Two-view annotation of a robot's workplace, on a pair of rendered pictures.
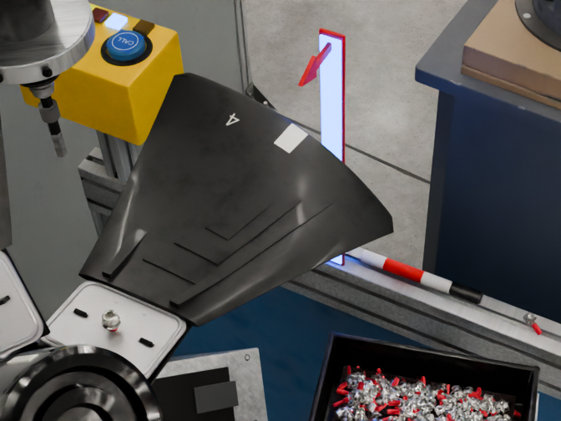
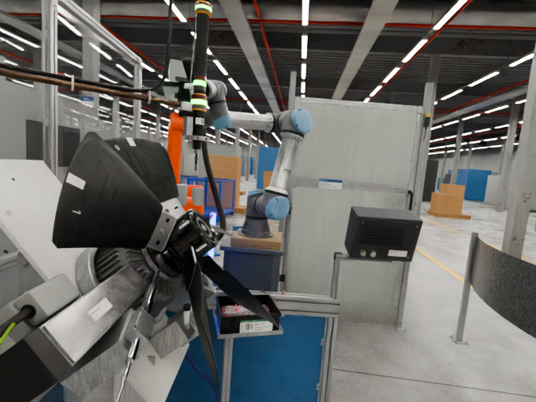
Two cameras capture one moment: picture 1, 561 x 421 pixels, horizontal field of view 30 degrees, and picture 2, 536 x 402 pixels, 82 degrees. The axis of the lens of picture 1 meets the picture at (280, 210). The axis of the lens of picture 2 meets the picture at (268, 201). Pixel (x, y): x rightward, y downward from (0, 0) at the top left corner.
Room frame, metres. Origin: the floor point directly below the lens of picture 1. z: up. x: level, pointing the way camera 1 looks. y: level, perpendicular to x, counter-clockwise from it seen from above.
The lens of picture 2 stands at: (-0.44, 0.41, 1.39)
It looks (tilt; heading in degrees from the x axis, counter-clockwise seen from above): 6 degrees down; 328
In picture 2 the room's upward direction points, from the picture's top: 4 degrees clockwise
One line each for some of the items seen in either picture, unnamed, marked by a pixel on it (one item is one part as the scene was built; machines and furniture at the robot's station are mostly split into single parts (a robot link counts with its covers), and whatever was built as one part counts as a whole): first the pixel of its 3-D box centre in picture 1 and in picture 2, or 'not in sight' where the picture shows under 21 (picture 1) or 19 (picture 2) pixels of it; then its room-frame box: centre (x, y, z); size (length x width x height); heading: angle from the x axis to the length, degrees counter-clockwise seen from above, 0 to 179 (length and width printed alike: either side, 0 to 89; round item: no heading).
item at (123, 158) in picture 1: (114, 135); not in sight; (0.89, 0.19, 0.92); 0.03 x 0.03 x 0.12; 59
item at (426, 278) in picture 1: (421, 276); not in sight; (0.69, -0.15, 0.87); 0.14 x 0.01 x 0.01; 60
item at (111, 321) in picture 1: (112, 325); not in sight; (0.42, 0.12, 1.19); 0.01 x 0.01 x 0.03
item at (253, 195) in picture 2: not in sight; (258, 202); (0.91, -0.38, 1.21); 0.13 x 0.12 x 0.14; 1
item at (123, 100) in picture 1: (100, 72); not in sight; (0.89, 0.19, 1.02); 0.16 x 0.10 x 0.11; 59
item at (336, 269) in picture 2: not in sight; (336, 275); (0.46, -0.52, 0.96); 0.03 x 0.03 x 0.20; 59
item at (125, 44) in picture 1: (126, 46); not in sight; (0.86, 0.15, 1.08); 0.04 x 0.04 x 0.02
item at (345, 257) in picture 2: not in sight; (362, 258); (0.40, -0.60, 1.04); 0.24 x 0.03 x 0.03; 59
